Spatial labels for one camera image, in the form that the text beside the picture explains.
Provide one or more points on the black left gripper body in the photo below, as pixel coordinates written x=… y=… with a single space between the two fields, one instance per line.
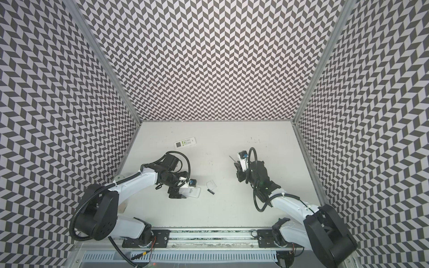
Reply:
x=172 y=180

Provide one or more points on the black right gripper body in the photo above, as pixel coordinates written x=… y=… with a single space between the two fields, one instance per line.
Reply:
x=239 y=172

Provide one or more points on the white battery cover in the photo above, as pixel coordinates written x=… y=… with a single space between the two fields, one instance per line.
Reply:
x=211 y=185

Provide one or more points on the white remote with green buttons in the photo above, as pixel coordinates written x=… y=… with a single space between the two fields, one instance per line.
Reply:
x=187 y=142

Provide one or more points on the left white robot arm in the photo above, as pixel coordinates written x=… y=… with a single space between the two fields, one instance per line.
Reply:
x=96 y=216

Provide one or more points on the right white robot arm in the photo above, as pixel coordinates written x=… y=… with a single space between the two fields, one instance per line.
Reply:
x=271 y=195

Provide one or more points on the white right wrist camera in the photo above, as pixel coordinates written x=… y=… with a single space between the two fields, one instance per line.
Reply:
x=243 y=159

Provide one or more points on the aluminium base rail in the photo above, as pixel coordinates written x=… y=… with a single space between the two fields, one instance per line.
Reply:
x=218 y=238

